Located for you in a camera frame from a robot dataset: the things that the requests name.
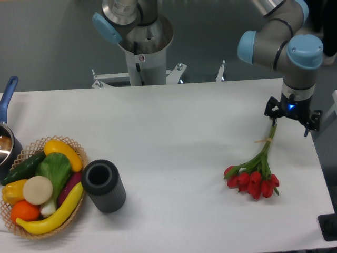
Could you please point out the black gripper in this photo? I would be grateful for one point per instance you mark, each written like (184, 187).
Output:
(295, 110)

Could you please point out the red tulip bouquet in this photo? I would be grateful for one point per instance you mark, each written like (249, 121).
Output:
(254, 176)

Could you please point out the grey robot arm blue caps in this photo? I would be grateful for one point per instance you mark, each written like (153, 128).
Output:
(297, 56)

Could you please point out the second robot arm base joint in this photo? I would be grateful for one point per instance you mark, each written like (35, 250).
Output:
(118, 18)

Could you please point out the black device at table edge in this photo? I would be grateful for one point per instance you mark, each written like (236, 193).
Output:
(328, 226)

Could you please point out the dark grey ribbed vase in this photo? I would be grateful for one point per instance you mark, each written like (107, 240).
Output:
(102, 182)

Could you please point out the purple eggplant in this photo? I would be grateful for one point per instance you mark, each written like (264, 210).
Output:
(73, 180)

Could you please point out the woven wicker basket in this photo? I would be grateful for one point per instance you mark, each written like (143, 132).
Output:
(28, 151)

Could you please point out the yellow squash in basket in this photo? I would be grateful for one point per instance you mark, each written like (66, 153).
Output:
(57, 146)

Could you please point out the green lettuce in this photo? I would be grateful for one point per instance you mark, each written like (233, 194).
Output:
(57, 168)

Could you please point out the beige round disc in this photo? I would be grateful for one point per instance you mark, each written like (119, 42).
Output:
(37, 190)

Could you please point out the dark green cucumber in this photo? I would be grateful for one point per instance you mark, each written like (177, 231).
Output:
(25, 170)

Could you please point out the long yellow squash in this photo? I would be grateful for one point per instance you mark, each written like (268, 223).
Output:
(61, 215)

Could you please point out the orange fruit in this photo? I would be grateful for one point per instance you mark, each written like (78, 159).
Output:
(25, 211)

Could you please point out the yellow bell pepper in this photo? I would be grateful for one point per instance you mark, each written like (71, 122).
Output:
(12, 193)

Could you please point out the white metal frame bracket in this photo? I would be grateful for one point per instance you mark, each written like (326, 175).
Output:
(141, 74)

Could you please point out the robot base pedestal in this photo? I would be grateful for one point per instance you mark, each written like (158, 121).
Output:
(148, 43)

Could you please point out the blue handled saucepan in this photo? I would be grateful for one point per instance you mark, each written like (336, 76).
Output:
(10, 146)

